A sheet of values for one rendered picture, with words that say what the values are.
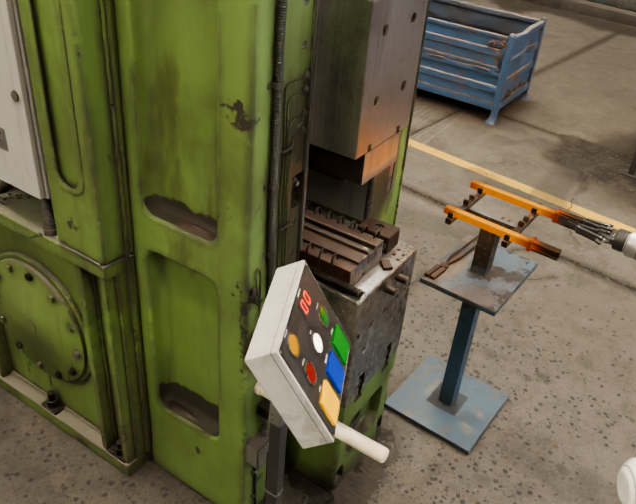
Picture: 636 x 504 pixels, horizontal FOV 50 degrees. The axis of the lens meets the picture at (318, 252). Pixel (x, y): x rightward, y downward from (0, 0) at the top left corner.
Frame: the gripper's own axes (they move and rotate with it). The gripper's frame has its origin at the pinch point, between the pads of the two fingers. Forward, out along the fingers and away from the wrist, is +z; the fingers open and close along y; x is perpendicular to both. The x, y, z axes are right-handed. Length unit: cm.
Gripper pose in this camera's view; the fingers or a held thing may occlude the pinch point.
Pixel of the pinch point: (568, 220)
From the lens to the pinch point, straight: 254.4
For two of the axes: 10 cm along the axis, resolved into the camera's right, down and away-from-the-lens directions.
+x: 0.7, -8.3, -5.6
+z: -7.9, -3.9, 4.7
